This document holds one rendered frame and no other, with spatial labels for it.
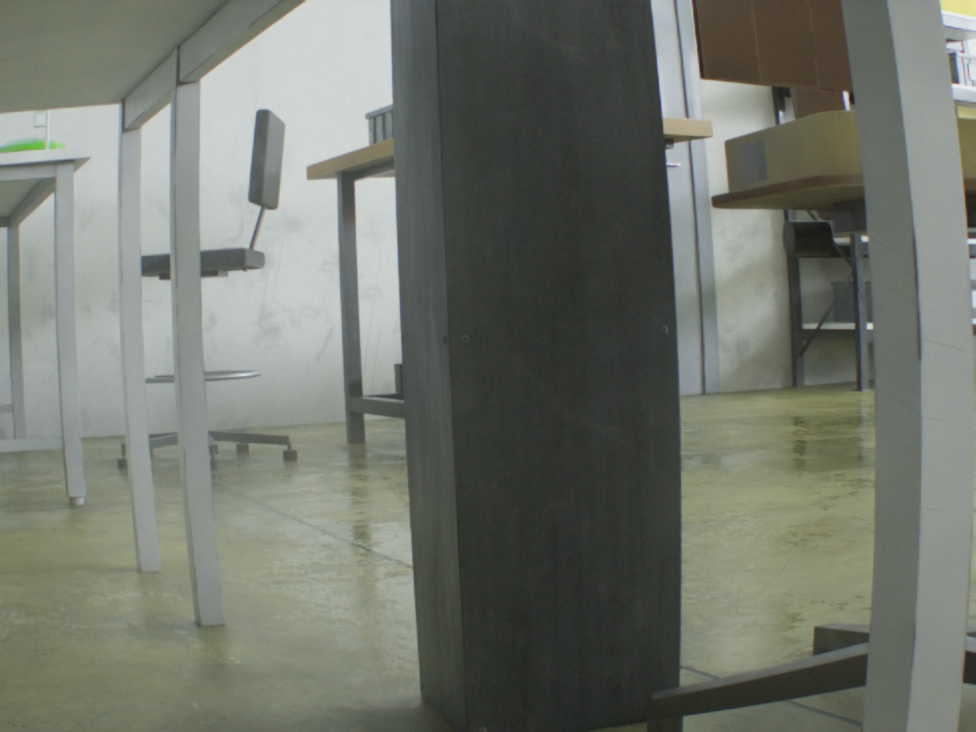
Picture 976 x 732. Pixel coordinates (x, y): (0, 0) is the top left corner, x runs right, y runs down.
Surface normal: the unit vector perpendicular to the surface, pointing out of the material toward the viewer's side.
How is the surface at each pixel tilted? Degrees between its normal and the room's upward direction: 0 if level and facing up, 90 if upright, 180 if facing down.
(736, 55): 90
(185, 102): 90
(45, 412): 90
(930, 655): 90
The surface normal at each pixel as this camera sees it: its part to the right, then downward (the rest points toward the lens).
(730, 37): 0.45, 0.02
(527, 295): 0.24, 0.03
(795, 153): -0.98, 0.05
